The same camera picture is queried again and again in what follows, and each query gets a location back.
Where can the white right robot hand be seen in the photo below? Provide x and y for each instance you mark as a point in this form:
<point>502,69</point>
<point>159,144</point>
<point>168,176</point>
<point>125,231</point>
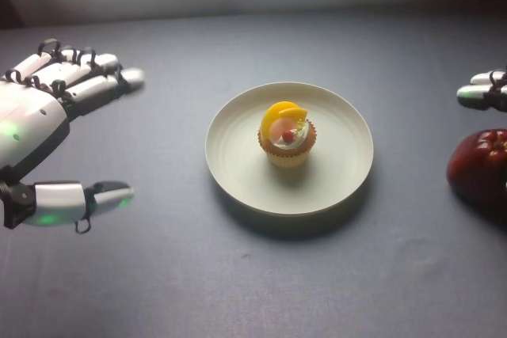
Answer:
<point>475,92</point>

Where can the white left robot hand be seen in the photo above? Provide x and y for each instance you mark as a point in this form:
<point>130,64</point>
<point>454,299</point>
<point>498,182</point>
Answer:
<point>31,116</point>

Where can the red round fruit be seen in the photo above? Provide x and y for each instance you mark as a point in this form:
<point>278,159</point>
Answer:
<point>479,168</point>

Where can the toy cupcake with fruit topping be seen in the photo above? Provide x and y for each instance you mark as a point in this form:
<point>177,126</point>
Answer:
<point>287,148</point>

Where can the white round plate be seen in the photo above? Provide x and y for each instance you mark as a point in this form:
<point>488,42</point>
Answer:
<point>237,164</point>

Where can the grey table cloth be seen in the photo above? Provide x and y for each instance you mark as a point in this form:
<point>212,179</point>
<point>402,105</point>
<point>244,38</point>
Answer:
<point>198,274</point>

